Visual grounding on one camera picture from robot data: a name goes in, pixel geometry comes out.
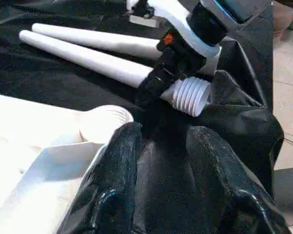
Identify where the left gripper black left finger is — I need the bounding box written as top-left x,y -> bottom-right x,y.
57,121 -> 144,234

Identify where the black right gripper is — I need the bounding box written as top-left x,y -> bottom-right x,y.
137,31 -> 208,103

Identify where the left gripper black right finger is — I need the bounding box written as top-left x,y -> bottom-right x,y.
186,125 -> 293,234

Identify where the white plastic table leg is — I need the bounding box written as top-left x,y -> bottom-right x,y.
31,23 -> 163,61
19,30 -> 212,118

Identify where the white plastic table top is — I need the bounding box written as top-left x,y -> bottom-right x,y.
0,92 -> 135,234

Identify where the black work mat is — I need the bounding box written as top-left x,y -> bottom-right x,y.
0,0 -> 285,234

